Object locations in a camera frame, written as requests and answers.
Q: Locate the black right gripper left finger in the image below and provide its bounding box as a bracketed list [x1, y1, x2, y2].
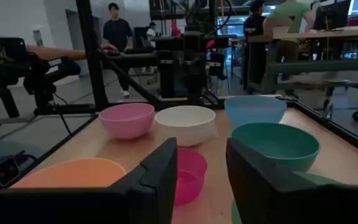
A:
[0, 138, 179, 224]

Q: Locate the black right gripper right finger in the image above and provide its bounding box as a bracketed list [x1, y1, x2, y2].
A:
[225, 138, 358, 224]

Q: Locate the orange plastic bowl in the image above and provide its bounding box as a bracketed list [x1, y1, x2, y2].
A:
[10, 157, 127, 189]

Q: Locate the dark teal green bowl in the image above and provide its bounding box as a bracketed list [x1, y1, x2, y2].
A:
[231, 122, 321, 173]

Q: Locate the blue plastic bowl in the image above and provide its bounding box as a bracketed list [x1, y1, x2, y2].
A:
[224, 95, 288, 129]

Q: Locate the light pink plastic bowl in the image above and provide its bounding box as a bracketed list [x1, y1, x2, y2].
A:
[98, 103, 155, 140]

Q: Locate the small magenta translucent bowl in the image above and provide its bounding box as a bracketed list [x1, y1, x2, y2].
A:
[173, 147, 208, 207]

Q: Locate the white plastic bowl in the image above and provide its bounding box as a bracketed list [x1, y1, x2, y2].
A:
[154, 105, 219, 147]

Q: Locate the large green plastic bowl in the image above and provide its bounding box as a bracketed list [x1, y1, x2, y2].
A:
[230, 198, 244, 224]

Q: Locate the person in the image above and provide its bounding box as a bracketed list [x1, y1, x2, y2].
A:
[145, 21, 158, 42]
[101, 2, 134, 98]
[268, 0, 316, 63]
[242, 0, 269, 94]

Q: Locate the long wooden workbench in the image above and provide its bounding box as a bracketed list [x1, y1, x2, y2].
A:
[246, 25, 358, 94]

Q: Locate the small black table camera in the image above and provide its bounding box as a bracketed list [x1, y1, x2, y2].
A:
[0, 155, 22, 187]

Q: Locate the black table edge rail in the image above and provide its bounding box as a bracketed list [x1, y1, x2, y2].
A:
[275, 95, 358, 160]

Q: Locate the black rig frame post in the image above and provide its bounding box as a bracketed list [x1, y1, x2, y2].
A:
[75, 0, 110, 110]

